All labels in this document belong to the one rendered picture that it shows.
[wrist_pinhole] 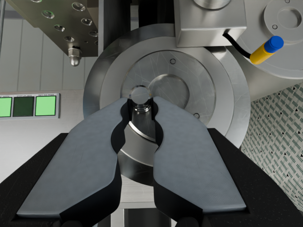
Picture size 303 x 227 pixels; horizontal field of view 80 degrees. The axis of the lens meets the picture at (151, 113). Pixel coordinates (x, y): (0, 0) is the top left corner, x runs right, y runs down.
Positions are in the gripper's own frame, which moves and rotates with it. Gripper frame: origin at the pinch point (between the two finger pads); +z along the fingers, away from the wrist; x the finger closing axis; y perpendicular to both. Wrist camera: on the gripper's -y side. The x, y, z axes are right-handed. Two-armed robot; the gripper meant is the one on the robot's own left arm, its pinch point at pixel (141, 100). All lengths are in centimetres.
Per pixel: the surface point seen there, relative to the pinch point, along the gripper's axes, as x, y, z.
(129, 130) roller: -1.2, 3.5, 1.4
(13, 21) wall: -132, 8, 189
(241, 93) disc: 8.6, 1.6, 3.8
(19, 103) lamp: -35, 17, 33
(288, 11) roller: 14.1, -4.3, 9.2
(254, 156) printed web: 19.5, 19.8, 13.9
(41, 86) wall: -102, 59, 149
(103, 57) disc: -3.5, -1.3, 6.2
